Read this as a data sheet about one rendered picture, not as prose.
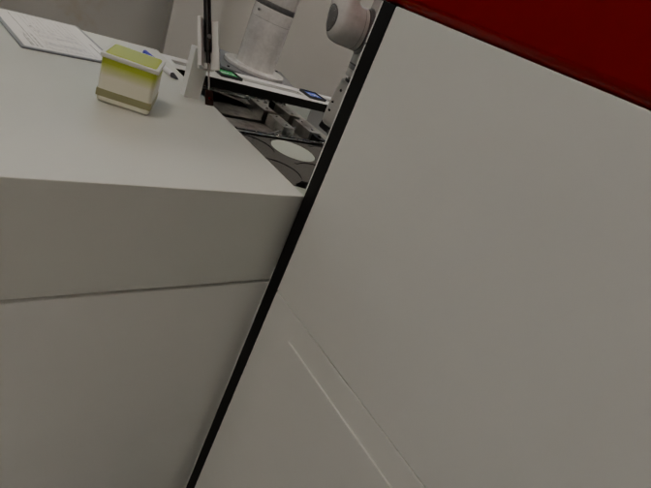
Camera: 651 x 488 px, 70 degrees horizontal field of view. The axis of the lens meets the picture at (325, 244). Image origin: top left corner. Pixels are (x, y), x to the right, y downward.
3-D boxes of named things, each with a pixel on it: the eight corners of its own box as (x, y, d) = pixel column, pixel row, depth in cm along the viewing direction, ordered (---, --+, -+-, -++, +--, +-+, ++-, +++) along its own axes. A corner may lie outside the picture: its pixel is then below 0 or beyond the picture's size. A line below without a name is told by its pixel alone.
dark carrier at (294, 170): (428, 225, 94) (430, 223, 94) (294, 223, 72) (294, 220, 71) (334, 148, 115) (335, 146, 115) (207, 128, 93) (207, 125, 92)
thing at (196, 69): (209, 108, 80) (232, 30, 74) (188, 105, 78) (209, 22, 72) (197, 95, 84) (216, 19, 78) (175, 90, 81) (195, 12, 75)
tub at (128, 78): (149, 118, 66) (159, 71, 63) (92, 100, 63) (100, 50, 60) (157, 104, 72) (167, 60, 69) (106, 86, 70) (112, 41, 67)
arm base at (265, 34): (216, 50, 145) (235, -12, 138) (269, 69, 157) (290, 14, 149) (234, 69, 132) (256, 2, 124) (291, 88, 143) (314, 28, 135)
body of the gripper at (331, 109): (390, 90, 95) (368, 139, 100) (347, 69, 96) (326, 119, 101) (385, 92, 89) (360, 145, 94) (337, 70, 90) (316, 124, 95)
